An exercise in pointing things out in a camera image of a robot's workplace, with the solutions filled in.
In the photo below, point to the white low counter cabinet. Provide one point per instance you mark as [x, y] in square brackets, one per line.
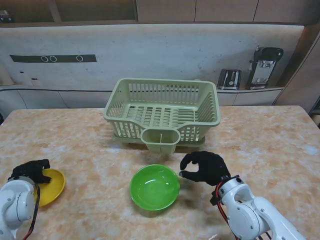
[75, 98]

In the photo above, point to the small dark device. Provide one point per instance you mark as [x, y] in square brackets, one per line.
[5, 16]

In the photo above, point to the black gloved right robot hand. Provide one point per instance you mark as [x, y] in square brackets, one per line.
[212, 167]

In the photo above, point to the green plastic bowl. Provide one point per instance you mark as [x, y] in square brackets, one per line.
[155, 187]

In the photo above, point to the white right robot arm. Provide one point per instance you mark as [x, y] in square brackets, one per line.
[247, 212]

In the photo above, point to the pale green drip tray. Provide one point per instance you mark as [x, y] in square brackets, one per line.
[119, 140]

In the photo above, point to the black silver coffee machine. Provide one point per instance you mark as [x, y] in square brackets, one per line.
[262, 72]

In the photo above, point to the pale green cutlery holder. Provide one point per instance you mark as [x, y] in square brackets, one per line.
[160, 147]

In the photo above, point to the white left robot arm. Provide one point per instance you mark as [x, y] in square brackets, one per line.
[15, 200]

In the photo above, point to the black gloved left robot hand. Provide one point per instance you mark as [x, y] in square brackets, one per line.
[30, 170]

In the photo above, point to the black silver toaster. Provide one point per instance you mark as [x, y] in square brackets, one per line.
[228, 80]

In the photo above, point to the yellow plastic bowl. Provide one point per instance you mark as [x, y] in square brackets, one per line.
[53, 187]

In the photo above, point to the wooden wall cabinets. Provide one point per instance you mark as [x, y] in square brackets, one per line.
[165, 10]

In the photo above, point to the pale green plastic dish rack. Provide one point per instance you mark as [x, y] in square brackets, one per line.
[160, 80]

